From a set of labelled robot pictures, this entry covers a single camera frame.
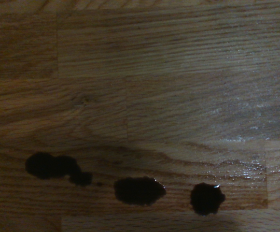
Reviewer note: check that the oval dark liquid spill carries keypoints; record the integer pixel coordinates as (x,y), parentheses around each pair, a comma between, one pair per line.
(137,191)

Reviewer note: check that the large elongated dark liquid spill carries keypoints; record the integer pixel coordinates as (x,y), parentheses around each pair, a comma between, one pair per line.
(48,166)

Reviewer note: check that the round dark liquid spill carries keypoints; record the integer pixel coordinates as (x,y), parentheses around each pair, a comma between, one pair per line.
(206,199)

